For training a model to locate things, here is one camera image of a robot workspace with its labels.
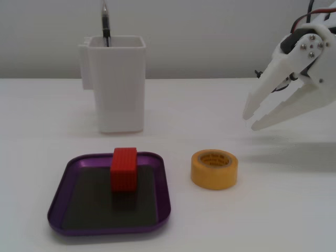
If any clear black ballpoint pen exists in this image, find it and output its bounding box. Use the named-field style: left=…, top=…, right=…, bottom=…
left=101, top=0, right=112, bottom=48

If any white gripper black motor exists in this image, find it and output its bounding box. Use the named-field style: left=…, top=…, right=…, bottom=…
left=243, top=12, right=336, bottom=131

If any purple metal tray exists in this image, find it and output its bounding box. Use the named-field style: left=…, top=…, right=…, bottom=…
left=47, top=151, right=172, bottom=237

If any red white servo cable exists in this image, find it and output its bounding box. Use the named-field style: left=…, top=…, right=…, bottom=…
left=290, top=0, right=336, bottom=34

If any red ribbed block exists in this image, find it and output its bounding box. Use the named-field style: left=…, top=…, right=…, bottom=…
left=110, top=147, right=138, bottom=193

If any white plastic container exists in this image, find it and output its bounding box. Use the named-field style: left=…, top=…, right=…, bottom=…
left=78, top=36, right=146, bottom=134

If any black cable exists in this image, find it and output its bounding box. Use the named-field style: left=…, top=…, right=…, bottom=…
left=254, top=68, right=299, bottom=92

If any yellow tape roll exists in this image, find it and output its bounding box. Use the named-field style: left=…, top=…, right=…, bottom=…
left=190, top=149, right=239, bottom=191

